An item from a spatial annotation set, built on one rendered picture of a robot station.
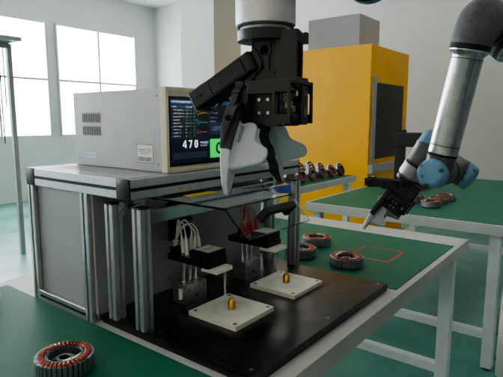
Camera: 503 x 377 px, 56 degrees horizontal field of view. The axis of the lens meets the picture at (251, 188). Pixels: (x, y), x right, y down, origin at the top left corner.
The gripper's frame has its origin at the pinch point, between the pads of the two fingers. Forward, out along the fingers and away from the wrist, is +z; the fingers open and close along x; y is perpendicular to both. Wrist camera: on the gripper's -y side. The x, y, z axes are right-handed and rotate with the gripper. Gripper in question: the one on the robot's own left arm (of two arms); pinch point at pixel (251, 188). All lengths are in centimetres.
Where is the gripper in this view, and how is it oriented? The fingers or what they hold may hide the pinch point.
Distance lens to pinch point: 62.9
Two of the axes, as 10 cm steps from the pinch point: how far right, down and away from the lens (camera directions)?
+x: 5.0, -1.3, 8.6
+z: 0.0, 9.9, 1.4
